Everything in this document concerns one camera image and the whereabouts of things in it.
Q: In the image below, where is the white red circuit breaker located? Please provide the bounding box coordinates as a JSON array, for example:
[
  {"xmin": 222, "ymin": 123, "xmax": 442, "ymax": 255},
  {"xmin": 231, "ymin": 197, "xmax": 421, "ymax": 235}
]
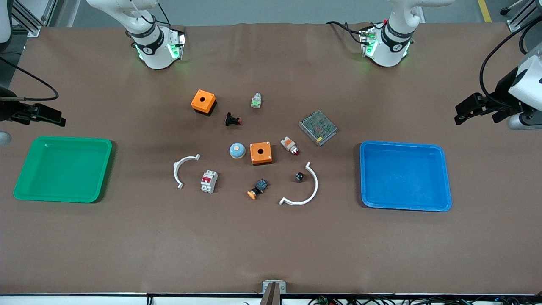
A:
[{"xmin": 200, "ymin": 170, "xmax": 218, "ymax": 194}]

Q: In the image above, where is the green plastic tray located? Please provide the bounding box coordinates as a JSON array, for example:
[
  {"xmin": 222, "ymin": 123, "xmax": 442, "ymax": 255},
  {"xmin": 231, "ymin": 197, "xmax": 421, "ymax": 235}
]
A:
[{"xmin": 13, "ymin": 136, "xmax": 113, "ymax": 203}]

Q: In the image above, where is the blue plastic tray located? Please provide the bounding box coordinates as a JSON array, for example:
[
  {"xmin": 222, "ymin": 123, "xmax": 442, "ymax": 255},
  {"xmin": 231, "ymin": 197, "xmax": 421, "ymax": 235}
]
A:
[{"xmin": 359, "ymin": 141, "xmax": 452, "ymax": 212}]

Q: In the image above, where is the small white half-round clamp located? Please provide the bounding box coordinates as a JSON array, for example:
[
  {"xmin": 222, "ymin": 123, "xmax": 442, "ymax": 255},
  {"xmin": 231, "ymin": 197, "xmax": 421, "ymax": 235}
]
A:
[{"xmin": 173, "ymin": 154, "xmax": 201, "ymax": 189}]

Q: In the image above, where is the metal mesh power supply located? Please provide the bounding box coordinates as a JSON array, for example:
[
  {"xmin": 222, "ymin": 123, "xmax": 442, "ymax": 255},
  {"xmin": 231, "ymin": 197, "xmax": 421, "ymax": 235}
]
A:
[{"xmin": 298, "ymin": 110, "xmax": 338, "ymax": 147}]

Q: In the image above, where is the orange button box upper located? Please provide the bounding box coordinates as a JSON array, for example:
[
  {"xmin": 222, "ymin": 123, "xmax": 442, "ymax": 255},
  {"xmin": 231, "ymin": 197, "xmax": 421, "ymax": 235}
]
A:
[{"xmin": 191, "ymin": 89, "xmax": 217, "ymax": 116}]

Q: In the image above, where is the large white half-round clamp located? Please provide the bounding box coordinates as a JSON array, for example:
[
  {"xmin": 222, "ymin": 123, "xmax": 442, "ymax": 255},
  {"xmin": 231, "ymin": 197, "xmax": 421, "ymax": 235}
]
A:
[{"xmin": 279, "ymin": 161, "xmax": 319, "ymax": 207}]

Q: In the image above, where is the all-orange button box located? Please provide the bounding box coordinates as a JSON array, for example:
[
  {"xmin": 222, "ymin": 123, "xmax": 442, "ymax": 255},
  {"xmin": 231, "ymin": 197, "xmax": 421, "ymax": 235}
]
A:
[{"xmin": 249, "ymin": 141, "xmax": 273, "ymax": 166}]

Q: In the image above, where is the black blue electronic module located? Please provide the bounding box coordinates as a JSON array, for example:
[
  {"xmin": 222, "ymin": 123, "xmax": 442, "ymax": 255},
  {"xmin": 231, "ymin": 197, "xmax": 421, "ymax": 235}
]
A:
[{"xmin": 247, "ymin": 178, "xmax": 269, "ymax": 200}]

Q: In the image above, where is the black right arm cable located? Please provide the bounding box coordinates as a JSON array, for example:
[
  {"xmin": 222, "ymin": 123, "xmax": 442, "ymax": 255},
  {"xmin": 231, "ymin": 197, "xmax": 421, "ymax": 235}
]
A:
[{"xmin": 0, "ymin": 56, "xmax": 59, "ymax": 102}]

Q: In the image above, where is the aluminium frame profile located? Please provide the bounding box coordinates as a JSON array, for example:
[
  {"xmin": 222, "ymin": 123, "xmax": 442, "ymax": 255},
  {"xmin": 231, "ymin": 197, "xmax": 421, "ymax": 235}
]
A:
[
  {"xmin": 9, "ymin": 0, "xmax": 58, "ymax": 38},
  {"xmin": 501, "ymin": 0, "xmax": 536, "ymax": 33}
]

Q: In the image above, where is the black left arm base cable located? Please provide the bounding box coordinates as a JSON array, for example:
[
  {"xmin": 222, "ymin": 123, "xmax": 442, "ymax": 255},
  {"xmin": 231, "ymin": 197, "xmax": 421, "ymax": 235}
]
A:
[{"xmin": 325, "ymin": 20, "xmax": 370, "ymax": 44}]

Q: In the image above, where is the metal table edge bracket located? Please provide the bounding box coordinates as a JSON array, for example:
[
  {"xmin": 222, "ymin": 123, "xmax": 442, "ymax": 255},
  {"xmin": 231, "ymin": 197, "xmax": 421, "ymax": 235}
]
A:
[{"xmin": 262, "ymin": 280, "xmax": 287, "ymax": 294}]

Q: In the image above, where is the brown post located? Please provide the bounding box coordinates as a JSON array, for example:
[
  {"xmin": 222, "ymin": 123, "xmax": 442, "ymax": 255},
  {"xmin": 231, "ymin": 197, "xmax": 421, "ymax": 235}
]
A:
[{"xmin": 260, "ymin": 282, "xmax": 281, "ymax": 305}]

